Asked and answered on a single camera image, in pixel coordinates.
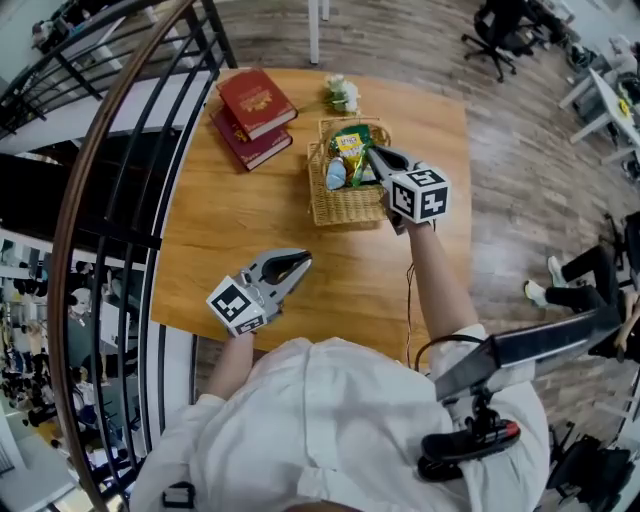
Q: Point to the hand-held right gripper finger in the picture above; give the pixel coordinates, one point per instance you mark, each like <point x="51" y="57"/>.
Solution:
<point x="382" y="172"/>
<point x="400" y="161"/>

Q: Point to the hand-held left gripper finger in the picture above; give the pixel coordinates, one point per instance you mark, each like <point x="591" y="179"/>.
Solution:
<point x="294" y="280"/>
<point x="290" y="254"/>

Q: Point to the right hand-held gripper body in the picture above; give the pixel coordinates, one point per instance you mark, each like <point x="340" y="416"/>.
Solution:
<point x="420" y="195"/>

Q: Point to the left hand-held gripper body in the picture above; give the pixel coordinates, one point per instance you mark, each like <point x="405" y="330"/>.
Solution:
<point x="234" y="305"/>

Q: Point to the green yellow snack bag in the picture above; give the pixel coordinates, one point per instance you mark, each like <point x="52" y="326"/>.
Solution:
<point x="347" y="140"/>

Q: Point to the wicker basket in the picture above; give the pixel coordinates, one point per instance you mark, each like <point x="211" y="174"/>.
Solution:
<point x="345" y="207"/>

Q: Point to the person's left forearm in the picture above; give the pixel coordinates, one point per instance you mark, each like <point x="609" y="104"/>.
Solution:
<point x="232" y="365"/>

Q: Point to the white flower bouquet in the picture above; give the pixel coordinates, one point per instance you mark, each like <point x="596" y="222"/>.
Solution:
<point x="342" y="92"/>

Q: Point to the dark red hardcover book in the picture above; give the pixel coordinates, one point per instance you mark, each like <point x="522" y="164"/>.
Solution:
<point x="260" y="151"/>

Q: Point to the bright red hardcover book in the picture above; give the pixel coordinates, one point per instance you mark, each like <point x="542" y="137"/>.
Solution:
<point x="255" y="97"/>

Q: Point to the person's white shirt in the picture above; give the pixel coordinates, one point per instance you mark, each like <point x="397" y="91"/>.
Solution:
<point x="325" y="425"/>

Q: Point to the wooden table with white legs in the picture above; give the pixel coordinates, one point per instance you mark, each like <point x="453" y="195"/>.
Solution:
<point x="314" y="30"/>

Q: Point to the black office chair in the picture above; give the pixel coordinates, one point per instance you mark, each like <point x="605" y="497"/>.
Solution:
<point x="632" y="230"/>
<point x="495" y="30"/>

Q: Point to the black railing with wooden handrail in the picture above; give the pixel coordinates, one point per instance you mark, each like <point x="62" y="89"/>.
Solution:
<point x="62" y="240"/>

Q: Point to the black flat panel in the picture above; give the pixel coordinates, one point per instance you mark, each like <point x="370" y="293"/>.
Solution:
<point x="525" y="350"/>

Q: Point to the white desk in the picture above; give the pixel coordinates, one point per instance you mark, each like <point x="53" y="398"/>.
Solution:
<point x="605" y="95"/>

